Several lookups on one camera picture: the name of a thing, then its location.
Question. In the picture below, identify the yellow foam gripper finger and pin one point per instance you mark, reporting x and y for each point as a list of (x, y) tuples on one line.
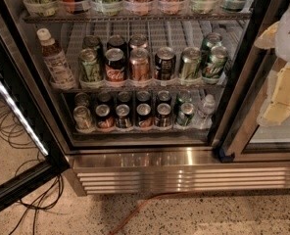
[(267, 39), (276, 107)]

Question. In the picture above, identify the brown tea plastic bottle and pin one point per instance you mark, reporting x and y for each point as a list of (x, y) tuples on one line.
[(55, 60)]

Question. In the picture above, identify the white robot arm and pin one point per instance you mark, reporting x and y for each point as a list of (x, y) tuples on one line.
[(282, 38)]

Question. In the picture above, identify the clear water bottle bottom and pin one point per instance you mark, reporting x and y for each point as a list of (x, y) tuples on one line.
[(205, 109)]

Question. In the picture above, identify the light green can middle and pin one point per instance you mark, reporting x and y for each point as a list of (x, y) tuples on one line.
[(190, 61)]

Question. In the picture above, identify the stainless steel fridge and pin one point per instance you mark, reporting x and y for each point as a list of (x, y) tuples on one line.
[(227, 156)]

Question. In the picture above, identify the black can back middle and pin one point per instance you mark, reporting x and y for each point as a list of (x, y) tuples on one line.
[(117, 41)]

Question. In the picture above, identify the red cola can middle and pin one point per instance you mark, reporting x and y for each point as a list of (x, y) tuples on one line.
[(115, 71)]

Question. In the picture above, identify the black fridge door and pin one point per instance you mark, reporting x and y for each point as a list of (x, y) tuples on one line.
[(29, 122)]

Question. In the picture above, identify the green soda can back right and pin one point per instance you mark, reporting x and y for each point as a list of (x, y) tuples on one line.
[(210, 40)]

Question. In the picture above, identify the green soda can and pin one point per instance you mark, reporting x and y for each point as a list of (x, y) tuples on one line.
[(210, 40), (214, 64)]

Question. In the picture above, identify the green soda can front right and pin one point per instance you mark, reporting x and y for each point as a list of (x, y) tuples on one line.
[(214, 64)]

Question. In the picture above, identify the black can middle front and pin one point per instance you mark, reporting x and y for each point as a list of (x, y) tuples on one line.
[(165, 60)]

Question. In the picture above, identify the bottom green can front right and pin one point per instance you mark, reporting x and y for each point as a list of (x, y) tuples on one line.
[(185, 114)]

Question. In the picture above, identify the orange can back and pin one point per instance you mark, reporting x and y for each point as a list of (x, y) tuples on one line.
[(138, 41)]

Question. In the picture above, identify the orange can middle front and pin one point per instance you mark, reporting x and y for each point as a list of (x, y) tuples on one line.
[(139, 62)]

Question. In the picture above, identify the dark can back left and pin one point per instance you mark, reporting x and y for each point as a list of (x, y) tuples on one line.
[(93, 42)]

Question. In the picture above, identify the green can middle front left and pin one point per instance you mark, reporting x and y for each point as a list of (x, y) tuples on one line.
[(91, 71)]

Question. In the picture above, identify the bottom orange can front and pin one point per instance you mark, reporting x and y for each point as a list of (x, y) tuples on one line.
[(104, 117)]

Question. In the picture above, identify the bottom green can front left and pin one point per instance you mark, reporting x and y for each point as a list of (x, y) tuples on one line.
[(83, 119)]

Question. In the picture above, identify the top wire shelf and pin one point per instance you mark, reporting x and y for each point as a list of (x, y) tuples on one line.
[(82, 18)]

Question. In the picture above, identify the wire shelf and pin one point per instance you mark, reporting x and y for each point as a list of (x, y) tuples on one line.
[(174, 34), (82, 18)]

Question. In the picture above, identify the middle wire shelf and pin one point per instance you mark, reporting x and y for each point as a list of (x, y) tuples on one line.
[(174, 34)]

